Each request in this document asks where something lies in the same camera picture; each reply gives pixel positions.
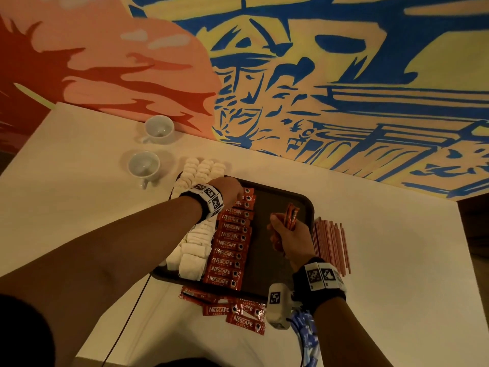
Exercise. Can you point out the person's left hand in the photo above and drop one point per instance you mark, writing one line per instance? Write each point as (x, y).
(228, 192)

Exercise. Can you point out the person's right hand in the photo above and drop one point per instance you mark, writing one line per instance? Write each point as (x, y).
(294, 242)

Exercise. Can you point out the dark brown tray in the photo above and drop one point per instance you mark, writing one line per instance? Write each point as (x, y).
(279, 248)

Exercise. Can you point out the row of tea bags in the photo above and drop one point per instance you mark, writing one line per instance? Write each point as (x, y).
(195, 225)

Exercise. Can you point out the row of red Nescafe sachets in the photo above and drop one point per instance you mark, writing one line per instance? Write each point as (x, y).
(229, 240)

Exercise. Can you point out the pile of red Nescafe sachets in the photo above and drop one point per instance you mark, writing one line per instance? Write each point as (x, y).
(229, 309)

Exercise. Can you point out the pile of blue sachets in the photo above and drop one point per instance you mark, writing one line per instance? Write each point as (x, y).
(305, 340)

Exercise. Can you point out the person's left forearm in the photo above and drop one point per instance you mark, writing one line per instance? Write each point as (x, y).
(99, 279)

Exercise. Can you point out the person's right forearm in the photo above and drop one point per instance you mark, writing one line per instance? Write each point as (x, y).
(340, 336)

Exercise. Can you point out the person's black shirt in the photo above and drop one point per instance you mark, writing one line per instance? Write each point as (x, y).
(23, 336)

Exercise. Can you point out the black marker wristband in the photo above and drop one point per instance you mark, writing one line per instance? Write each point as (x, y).
(203, 202)
(319, 283)

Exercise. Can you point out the small white cup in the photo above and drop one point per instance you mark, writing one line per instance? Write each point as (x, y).
(144, 166)
(159, 127)

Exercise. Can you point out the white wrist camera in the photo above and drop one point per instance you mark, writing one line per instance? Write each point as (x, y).
(281, 303)

